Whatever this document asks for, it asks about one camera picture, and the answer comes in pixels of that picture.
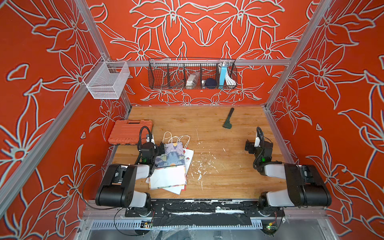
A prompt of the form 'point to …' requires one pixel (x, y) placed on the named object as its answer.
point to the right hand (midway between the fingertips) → (253, 139)
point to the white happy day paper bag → (188, 158)
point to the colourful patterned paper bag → (170, 170)
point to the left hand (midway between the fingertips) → (154, 142)
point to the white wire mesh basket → (106, 80)
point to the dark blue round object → (211, 83)
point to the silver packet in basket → (192, 80)
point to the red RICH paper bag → (185, 188)
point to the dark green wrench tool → (227, 124)
